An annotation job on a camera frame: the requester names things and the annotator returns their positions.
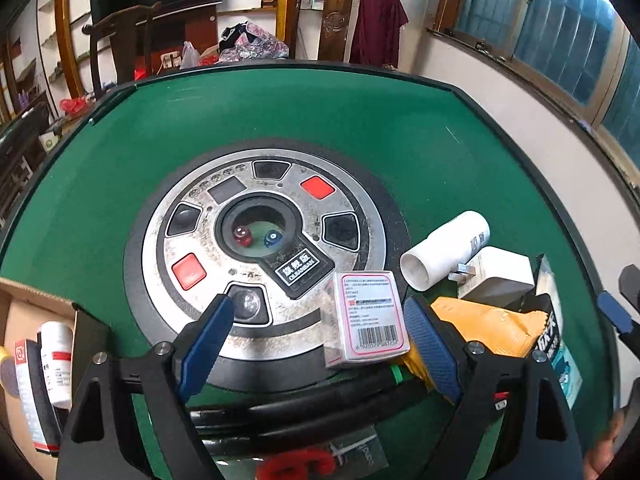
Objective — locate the red and white box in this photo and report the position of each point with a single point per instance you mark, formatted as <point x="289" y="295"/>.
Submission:
<point x="30" y="395"/>

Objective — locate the dark snack packet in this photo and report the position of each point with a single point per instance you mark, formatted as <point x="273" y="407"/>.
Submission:
<point x="555" y="340"/>

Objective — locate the white plastic bag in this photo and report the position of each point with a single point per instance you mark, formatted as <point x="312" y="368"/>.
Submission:
<point x="189" y="55"/>

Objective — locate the gold foil snack packet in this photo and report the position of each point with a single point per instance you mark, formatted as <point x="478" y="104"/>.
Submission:
<point x="490" y="325"/>

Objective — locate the black pen with yellow end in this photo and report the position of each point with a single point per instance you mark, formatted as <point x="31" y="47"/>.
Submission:
<point x="325" y="422"/>

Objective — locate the maroon garment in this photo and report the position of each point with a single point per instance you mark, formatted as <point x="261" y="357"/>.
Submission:
<point x="380" y="25"/>

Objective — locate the dark wooden chair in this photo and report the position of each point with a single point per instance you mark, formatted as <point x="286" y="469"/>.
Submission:
<point x="125" y="15"/>

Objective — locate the white pill bottle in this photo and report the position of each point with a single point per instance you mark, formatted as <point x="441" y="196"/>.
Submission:
<point x="57" y="350"/>

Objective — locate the pile of patterned clothes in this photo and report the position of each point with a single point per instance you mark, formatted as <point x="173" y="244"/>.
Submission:
<point x="255" y="42"/>

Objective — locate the white power strip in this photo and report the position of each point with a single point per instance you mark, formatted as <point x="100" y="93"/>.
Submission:
<point x="170" y="59"/>

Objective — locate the round dice control panel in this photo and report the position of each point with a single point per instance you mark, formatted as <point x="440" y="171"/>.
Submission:
<point x="165" y="240"/>

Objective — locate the person's right hand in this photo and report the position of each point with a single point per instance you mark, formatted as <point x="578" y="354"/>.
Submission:
<point x="602" y="452"/>

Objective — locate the blue die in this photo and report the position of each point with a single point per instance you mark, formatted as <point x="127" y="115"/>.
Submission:
<point x="270" y="238"/>

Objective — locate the clear packet of red hooks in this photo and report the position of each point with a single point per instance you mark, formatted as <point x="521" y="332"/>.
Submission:
<point x="300" y="465"/>

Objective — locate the small white barcode box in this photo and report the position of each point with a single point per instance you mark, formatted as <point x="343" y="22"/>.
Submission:
<point x="370" y="310"/>

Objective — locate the white bucket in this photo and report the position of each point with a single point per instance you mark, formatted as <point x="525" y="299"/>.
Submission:
<point x="48" y="142"/>

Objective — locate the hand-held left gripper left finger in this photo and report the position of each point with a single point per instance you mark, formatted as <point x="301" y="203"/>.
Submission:
<point x="206" y="345"/>

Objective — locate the white power adapter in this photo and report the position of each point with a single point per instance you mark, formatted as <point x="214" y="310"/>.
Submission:
<point x="500" y="275"/>

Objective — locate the dark wooden furniture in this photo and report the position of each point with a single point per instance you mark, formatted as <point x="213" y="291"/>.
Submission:
<point x="20" y="160"/>

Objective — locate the white plastic pipe fitting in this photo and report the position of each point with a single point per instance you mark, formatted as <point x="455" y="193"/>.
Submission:
<point x="450" y="245"/>

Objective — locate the red die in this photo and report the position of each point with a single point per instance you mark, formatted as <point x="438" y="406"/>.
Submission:
<point x="242" y="236"/>

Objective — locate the red plastic bag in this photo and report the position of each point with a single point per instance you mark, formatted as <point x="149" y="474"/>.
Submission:
<point x="72" y="106"/>

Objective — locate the wooden framed window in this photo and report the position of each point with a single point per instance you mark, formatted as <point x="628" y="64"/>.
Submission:
<point x="625" y="105"/>
<point x="530" y="15"/>

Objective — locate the wooden television cabinet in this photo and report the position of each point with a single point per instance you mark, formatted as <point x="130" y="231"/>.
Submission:
<point x="200" y="30"/>

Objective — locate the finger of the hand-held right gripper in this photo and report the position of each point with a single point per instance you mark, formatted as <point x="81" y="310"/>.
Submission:
<point x="630" y="285"/>
<point x="614" y="311"/>

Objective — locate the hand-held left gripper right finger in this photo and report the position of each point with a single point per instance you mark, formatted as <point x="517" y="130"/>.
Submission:
<point x="432" y="350"/>

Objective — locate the brown carved wooden chair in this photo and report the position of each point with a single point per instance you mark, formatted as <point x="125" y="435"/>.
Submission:
<point x="335" y="25"/>

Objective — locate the cardboard box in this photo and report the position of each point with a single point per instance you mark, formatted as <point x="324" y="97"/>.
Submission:
<point x="25" y="310"/>

